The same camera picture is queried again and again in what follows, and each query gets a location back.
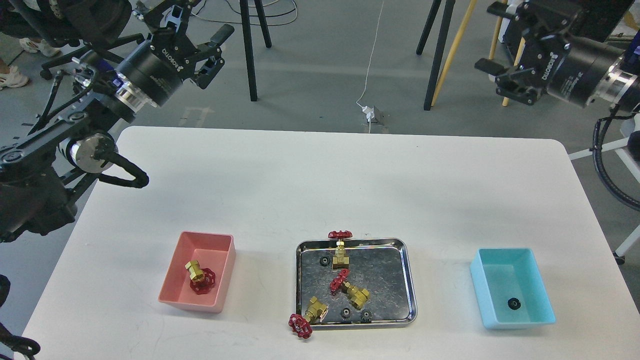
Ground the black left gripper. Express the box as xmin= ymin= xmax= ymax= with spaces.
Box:
xmin=116 ymin=0 xmax=234 ymax=107

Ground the brass valve at tray top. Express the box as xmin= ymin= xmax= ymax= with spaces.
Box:
xmin=327 ymin=230 xmax=353 ymax=271

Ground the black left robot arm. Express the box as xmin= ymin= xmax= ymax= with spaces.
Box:
xmin=1 ymin=0 xmax=234 ymax=243

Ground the wooden yellow stand leg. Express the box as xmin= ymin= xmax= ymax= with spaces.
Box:
xmin=430 ymin=0 xmax=477 ymax=107

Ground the black tripod leg pair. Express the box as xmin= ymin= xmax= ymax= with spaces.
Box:
xmin=415 ymin=0 xmax=456 ymax=111

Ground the brass valve tray centre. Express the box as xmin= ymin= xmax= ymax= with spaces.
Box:
xmin=329 ymin=268 xmax=371 ymax=310

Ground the black cabinet box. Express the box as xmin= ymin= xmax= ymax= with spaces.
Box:
xmin=501 ymin=0 xmax=635 ymax=51

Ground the shiny metal tray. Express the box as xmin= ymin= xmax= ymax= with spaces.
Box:
xmin=295 ymin=238 xmax=418 ymax=331

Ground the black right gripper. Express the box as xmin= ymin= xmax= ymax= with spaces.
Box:
xmin=474 ymin=0 xmax=626 ymax=109

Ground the light blue plastic box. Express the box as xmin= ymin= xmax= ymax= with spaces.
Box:
xmin=470 ymin=247 xmax=556 ymax=330

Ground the brass valve at tray edge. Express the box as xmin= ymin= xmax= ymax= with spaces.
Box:
xmin=288 ymin=296 xmax=329 ymax=339

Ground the white power adapter with cable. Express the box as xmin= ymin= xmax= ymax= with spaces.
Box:
xmin=355 ymin=0 xmax=386 ymax=133

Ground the black office chair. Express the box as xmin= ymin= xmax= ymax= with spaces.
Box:
xmin=0 ymin=0 xmax=148 ymax=81

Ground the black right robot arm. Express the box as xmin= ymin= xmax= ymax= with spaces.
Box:
xmin=474 ymin=0 xmax=639 ymax=211

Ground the black stand legs top centre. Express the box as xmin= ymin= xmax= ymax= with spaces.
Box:
xmin=239 ymin=0 xmax=272 ymax=101

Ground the pink plastic box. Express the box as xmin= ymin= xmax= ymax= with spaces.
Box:
xmin=158 ymin=231 xmax=236 ymax=313

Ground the person's white sneaker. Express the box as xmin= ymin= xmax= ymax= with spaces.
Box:
xmin=0 ymin=66 xmax=30 ymax=90

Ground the brass valve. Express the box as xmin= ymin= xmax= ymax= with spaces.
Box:
xmin=327 ymin=230 xmax=353 ymax=271
xmin=288 ymin=296 xmax=329 ymax=339
xmin=184 ymin=260 xmax=216 ymax=296

